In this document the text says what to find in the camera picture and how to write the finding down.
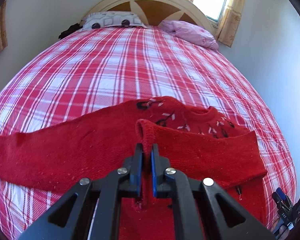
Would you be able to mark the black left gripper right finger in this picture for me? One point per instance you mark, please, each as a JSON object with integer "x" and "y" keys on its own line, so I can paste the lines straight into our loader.
{"x": 201, "y": 208}

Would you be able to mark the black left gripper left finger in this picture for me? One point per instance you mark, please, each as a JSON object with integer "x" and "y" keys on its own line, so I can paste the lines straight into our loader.
{"x": 91, "y": 208}

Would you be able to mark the red knitted sweater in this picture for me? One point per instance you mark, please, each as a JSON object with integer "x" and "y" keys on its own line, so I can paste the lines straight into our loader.
{"x": 201, "y": 142}

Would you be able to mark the red white plaid bedspread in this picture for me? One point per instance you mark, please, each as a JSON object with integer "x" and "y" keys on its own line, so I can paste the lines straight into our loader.
{"x": 93, "y": 69}

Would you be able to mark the pink pillow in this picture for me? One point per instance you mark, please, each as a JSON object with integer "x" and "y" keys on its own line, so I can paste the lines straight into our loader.
{"x": 189, "y": 32}

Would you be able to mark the black cloth beside pillow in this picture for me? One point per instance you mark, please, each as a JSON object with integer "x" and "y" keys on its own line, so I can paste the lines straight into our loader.
{"x": 73, "y": 28}

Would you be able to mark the white patterned pillow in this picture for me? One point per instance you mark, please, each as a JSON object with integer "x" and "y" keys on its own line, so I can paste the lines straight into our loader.
{"x": 106, "y": 19}

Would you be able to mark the beige curtain right of headboard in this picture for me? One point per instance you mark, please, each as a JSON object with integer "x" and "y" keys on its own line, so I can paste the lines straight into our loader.
{"x": 230, "y": 20}

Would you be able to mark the cream wooden headboard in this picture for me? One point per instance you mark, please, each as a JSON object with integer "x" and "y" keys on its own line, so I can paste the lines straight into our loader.
{"x": 152, "y": 12}

